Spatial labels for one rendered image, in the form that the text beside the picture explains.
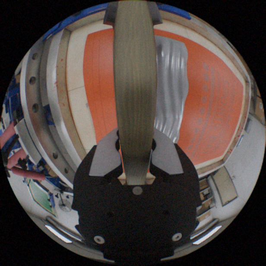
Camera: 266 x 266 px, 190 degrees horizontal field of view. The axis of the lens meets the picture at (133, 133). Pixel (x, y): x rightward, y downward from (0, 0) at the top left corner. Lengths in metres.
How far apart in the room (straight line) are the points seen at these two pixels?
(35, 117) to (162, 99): 0.28
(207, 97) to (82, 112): 0.30
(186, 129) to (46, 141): 0.35
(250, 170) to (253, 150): 0.65
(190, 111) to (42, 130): 0.35
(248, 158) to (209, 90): 3.65
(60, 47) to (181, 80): 0.26
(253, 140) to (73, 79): 3.83
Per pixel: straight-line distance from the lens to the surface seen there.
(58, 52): 0.22
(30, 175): 0.68
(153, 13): 0.15
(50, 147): 0.26
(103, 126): 0.19
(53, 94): 0.20
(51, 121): 0.37
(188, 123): 0.22
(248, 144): 3.76
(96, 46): 0.20
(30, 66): 0.26
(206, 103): 0.24
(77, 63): 0.21
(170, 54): 0.19
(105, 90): 0.17
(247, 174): 3.96
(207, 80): 0.24
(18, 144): 0.78
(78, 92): 0.20
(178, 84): 0.18
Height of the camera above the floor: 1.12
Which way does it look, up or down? 58 degrees down
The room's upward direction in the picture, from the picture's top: 180 degrees clockwise
